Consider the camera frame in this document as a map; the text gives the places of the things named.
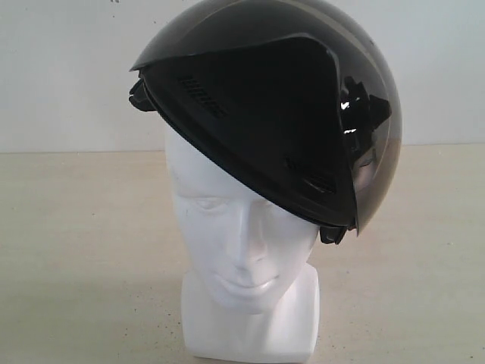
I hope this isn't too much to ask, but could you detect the black helmet with visor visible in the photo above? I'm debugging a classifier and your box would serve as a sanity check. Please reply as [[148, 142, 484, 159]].
[[129, 1, 402, 244]]

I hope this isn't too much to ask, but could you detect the white mannequin head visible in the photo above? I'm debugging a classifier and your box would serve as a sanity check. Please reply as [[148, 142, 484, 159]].
[[165, 128, 320, 363]]

